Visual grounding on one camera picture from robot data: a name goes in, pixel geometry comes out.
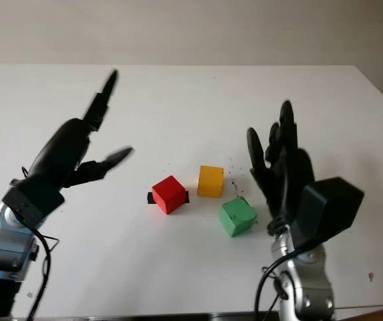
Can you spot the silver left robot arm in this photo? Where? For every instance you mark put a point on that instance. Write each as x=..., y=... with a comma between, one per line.
x=4, y=254

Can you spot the green wooden block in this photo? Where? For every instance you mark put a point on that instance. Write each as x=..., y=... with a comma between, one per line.
x=238, y=217

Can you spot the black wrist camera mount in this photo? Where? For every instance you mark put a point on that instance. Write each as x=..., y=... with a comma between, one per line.
x=32, y=202
x=331, y=207

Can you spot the black tape strip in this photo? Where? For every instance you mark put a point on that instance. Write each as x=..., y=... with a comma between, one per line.
x=150, y=199

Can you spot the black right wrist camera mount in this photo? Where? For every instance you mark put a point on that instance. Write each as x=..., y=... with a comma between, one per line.
x=331, y=207

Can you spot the red wooden block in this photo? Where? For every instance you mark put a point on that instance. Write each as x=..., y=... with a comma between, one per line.
x=169, y=195

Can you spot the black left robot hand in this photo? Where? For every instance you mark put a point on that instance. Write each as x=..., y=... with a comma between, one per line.
x=61, y=154

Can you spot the yellow wooden block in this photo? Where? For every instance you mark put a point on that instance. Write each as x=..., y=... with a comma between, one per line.
x=210, y=182

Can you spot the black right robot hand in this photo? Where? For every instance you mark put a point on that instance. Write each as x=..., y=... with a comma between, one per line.
x=288, y=177

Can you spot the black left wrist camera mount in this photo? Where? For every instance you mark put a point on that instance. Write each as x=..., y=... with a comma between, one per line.
x=32, y=202

